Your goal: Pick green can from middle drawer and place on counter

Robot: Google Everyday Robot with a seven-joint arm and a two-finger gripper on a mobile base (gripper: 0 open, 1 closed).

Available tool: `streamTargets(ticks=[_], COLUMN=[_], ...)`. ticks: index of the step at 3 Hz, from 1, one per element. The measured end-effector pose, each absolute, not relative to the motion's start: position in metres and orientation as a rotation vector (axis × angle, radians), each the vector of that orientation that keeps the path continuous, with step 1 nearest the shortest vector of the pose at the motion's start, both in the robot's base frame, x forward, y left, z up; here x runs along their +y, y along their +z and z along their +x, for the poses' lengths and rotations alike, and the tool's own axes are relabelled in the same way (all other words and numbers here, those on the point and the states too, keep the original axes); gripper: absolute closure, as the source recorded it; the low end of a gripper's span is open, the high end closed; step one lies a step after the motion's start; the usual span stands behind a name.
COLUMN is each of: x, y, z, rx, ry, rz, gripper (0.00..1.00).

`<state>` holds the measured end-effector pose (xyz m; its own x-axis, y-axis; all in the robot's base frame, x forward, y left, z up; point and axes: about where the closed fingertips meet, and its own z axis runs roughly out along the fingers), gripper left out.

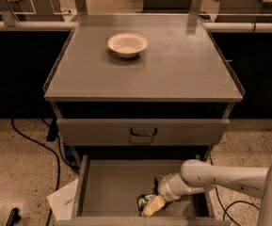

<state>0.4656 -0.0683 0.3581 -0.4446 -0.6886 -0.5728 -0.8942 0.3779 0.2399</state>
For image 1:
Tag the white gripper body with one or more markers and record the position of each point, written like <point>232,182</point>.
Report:
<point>166,189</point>

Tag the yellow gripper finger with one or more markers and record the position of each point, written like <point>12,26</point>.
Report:
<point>158,181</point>
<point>153,206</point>

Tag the green crushed can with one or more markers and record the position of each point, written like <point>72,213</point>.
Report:
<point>143,200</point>

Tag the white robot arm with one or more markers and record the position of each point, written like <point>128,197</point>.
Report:
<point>195,177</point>

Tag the grey open middle drawer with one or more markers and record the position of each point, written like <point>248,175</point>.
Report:
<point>107,192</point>

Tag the grey drawer cabinet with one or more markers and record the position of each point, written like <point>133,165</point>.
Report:
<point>180,75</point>

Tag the grey top drawer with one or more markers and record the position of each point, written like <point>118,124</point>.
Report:
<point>141,132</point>

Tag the white paper sheet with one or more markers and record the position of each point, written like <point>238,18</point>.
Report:
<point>61,201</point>

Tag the white paper bowl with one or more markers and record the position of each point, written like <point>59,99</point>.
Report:
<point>127,45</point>

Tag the black object on floor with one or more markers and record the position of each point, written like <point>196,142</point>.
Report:
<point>13,217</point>

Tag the grey background desk right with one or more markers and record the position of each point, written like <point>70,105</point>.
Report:
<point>244,11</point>

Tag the white horizontal rail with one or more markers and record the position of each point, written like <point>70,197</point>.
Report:
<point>212,27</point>

